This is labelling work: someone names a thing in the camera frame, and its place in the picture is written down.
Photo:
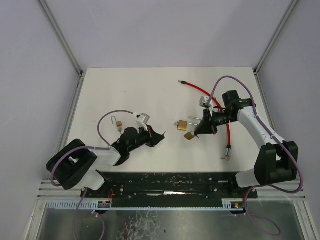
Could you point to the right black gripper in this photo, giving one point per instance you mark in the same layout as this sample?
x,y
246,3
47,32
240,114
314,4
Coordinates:
x,y
208,121

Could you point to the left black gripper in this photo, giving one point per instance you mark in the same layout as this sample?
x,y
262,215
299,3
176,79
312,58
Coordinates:
x,y
150,136

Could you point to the right aluminium frame post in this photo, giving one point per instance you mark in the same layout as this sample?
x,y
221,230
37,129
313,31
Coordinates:
x,y
276,35

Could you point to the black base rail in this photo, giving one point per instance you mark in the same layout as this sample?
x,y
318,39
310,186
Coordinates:
x,y
168,189

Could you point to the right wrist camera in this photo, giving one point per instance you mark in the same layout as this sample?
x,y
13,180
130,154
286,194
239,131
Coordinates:
x,y
204,103

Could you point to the small brass padlock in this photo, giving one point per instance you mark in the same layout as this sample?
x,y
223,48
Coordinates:
x,y
189,136
118,124

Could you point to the left aluminium frame post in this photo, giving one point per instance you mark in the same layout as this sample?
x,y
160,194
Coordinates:
x,y
60,36

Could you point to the aluminium frame post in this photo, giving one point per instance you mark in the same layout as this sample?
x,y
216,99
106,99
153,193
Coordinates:
x,y
60,36
276,35

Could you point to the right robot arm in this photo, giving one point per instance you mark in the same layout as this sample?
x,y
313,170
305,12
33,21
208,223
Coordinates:
x,y
277,157

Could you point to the red cable lock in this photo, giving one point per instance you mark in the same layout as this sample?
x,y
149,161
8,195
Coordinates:
x,y
227,155

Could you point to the large brass padlock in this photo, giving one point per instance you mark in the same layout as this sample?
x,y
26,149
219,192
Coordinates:
x,y
191,123

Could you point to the open small brass padlock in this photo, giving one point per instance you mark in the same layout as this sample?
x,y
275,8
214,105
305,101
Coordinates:
x,y
118,124

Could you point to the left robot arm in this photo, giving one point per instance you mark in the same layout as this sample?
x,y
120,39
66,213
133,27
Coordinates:
x,y
78,164

